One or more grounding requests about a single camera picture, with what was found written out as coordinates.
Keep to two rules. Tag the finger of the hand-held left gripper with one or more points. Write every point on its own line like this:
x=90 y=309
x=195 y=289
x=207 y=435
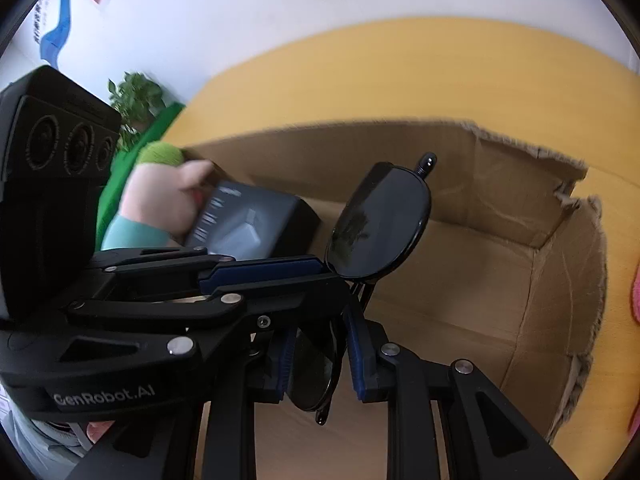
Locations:
x=260 y=272
x=280 y=305

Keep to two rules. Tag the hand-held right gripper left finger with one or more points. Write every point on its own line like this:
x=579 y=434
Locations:
x=286 y=365

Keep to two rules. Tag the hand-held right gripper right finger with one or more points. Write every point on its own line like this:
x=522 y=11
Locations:
x=357 y=360

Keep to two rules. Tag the black sunglasses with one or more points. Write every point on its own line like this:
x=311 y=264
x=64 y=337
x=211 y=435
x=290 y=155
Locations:
x=380 y=220

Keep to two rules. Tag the brown cardboard box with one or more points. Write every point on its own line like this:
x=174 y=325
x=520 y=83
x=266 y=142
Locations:
x=475 y=270

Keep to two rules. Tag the person's left hand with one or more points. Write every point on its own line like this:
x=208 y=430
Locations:
x=100 y=432

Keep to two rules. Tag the black product box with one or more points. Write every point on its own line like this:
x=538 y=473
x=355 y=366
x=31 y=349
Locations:
x=250 y=220

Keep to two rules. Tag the pink pig plush toy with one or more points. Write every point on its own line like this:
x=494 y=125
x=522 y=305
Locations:
x=150 y=195

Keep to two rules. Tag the large potted green plant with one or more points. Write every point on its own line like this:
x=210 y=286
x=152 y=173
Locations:
x=137 y=100

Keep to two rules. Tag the pink object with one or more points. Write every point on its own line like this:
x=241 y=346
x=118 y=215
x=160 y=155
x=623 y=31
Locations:
x=636 y=295

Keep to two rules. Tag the wall poster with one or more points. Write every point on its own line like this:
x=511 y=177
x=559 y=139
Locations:
x=55 y=30

